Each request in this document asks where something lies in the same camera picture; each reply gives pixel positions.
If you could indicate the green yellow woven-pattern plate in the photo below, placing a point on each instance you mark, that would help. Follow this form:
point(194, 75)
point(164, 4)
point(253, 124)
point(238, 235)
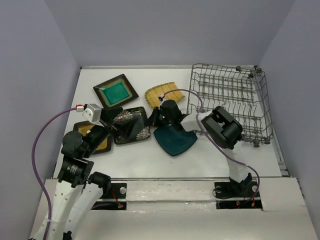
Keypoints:
point(152, 95)

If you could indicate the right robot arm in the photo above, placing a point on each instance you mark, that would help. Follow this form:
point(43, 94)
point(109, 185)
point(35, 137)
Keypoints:
point(220, 128)

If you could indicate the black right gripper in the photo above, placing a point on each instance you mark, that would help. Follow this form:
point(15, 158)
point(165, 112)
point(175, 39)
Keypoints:
point(153, 120)

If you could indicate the black floral square plate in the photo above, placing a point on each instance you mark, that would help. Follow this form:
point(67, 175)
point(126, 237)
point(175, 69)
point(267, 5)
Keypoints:
point(134, 124)

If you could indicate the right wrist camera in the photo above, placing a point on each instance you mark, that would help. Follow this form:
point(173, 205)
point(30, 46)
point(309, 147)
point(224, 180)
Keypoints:
point(162, 98)

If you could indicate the grey wire dish rack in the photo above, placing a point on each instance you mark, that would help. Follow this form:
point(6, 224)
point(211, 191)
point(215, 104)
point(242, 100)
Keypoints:
point(241, 90)

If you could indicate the black plate with green centre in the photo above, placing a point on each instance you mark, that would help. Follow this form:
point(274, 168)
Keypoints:
point(115, 92)

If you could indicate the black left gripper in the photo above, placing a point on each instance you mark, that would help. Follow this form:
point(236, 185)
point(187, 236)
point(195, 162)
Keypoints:
point(108, 115)

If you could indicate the black plate with yellow centre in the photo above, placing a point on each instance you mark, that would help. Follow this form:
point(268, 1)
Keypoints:
point(84, 126)

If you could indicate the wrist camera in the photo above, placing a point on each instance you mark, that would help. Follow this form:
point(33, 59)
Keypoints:
point(92, 113)
point(162, 98)

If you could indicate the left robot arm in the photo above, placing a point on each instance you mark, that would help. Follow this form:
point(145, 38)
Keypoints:
point(77, 188)

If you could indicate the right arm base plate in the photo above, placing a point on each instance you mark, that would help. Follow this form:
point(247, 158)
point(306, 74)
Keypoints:
point(226, 200)

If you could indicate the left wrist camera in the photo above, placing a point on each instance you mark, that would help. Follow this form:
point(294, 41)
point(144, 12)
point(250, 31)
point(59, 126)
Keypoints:
point(92, 113)

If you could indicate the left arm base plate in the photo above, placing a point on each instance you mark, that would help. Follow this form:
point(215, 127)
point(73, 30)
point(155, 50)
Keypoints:
point(114, 200)

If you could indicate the dark teal square plate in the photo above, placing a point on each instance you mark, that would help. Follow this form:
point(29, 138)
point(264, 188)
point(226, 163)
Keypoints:
point(174, 142)

